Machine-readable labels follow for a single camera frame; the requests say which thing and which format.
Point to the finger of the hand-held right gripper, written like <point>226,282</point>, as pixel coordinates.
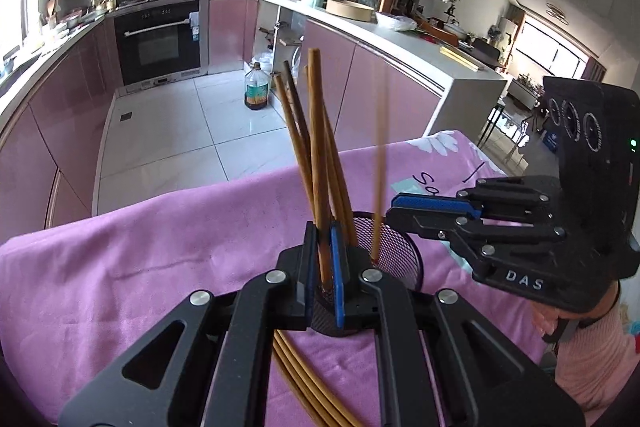
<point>425,227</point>
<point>430,204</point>

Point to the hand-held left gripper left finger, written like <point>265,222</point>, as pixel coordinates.
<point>310,277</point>

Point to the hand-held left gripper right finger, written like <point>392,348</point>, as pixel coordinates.
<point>337,277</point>

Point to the black mesh pen holder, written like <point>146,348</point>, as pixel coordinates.
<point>400,252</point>

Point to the red-tipped wooden chopstick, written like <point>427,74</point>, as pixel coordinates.
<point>316,132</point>
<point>296,102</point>
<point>340,187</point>
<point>381,167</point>
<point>292,142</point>

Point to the pile of wooden chopsticks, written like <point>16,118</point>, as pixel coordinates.
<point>295,372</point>

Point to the person's right forearm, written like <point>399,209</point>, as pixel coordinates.
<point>595,357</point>

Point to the person's right hand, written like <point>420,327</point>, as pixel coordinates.
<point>541,318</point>

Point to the pink kitchen base cabinet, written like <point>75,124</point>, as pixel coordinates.
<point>60,107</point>
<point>380,87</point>

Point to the pink floral tablecloth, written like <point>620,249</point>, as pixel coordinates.
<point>150,267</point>

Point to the living room window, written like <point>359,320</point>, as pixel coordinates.
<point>550,49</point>

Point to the white plastic bag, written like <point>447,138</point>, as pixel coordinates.
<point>395,22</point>

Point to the cooking oil bottle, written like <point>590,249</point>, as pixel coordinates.
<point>256,92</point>

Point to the round beige basin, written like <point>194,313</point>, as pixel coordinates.
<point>350,9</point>

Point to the black built-in oven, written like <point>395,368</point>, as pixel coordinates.
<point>160,42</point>

